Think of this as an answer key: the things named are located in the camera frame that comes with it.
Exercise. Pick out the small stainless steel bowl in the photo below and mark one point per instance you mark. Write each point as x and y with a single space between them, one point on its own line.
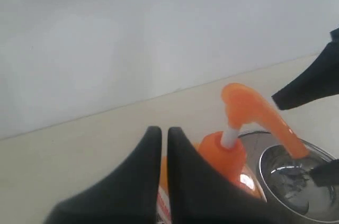
291 191

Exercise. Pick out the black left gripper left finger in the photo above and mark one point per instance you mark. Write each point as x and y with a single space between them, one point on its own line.
127 195

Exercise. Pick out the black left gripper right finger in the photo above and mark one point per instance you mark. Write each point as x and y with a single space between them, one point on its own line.
199 194

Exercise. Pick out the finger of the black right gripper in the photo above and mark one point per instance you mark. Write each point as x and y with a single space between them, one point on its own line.
318 81
326 174

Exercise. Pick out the orange pump soap bottle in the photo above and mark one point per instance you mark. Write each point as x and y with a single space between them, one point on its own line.
224 150

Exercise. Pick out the steel mesh colander basin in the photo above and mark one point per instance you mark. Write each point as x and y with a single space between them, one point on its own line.
256 141

